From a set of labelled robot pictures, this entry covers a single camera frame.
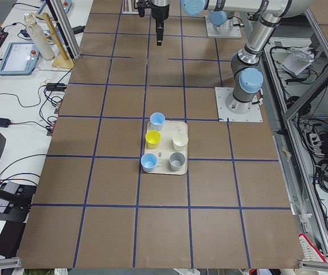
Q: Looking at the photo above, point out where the grey plastic cup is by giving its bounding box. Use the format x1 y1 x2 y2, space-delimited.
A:
169 152 186 171

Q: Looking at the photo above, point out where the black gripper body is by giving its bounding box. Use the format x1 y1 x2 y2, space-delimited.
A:
134 0 170 22

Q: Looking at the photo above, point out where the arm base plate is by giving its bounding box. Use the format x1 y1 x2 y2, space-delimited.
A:
215 87 263 123
205 15 242 39

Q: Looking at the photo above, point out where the beige water bottle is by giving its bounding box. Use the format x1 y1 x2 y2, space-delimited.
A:
24 13 55 60

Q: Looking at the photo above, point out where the black power adapter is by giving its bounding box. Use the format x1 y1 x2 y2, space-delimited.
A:
0 117 11 128

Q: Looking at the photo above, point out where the yellow plastic cup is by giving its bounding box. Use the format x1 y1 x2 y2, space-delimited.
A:
145 130 161 149

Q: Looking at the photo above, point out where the light blue cup far end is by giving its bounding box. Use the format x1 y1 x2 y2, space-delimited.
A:
140 153 158 172

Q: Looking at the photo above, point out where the wooden mug tree stand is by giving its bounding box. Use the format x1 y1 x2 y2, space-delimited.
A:
35 13 73 69

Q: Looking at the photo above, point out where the cream white plastic cup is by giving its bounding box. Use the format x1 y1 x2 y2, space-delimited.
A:
172 132 189 151

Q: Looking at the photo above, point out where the cream rabbit tray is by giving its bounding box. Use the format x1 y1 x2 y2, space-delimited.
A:
143 120 188 175

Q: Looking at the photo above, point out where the light blue cup near centre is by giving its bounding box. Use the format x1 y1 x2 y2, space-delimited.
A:
150 112 165 131

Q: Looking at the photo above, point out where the blue teach pendant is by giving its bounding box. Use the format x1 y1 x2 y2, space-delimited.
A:
0 42 40 76

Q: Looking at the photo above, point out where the aluminium frame post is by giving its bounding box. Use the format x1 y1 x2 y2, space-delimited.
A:
46 0 81 60

